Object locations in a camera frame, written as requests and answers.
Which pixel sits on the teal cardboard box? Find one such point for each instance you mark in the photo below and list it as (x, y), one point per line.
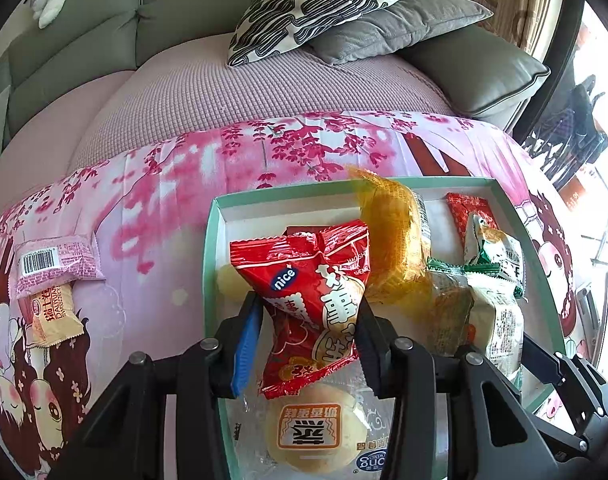
(264, 215)

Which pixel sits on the long shiny red snack packet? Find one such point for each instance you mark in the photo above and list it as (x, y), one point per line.
(471, 210)

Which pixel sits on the grey pillow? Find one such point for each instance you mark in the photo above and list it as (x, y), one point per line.
(398, 30)

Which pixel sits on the black chair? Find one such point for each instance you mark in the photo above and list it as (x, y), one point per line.
(586, 120)

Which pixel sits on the clear green-edged cracker packet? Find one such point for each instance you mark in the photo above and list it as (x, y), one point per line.
(448, 310)

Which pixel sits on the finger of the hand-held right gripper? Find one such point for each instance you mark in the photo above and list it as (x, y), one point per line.
(541, 360)

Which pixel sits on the orange translucent snack packet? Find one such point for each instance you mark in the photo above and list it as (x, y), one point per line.
(393, 240)

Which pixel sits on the black and white patterned pillow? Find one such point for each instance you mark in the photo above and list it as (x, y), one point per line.
(324, 5)

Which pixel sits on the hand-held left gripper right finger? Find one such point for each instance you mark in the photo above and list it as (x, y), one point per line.
(376, 355)

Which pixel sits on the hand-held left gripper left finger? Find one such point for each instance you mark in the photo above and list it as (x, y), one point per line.
(246, 355)

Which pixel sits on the pink sofa cover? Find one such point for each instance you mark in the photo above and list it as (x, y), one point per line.
(209, 95)

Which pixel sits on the small red snack packet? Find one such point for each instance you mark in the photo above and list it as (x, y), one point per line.
(304, 310)

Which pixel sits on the pale green snack packet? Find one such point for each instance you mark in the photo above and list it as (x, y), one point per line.
(498, 320)

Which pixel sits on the printed cartoon blanket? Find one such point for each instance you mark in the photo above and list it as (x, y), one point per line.
(159, 210)

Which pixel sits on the clear steamed cake packet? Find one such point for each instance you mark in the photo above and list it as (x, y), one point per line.
(309, 425)

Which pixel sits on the green and white snack packet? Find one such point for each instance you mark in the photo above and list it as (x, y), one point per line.
(503, 255)

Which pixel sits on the grey-green sofa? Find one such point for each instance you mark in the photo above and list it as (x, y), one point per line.
(84, 50)

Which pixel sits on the pink snack packet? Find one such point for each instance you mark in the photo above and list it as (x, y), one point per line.
(69, 260)

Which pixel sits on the dark red packet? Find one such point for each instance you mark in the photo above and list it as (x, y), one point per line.
(304, 231)

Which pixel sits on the beige snack packet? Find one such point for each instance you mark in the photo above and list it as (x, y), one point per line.
(54, 315)

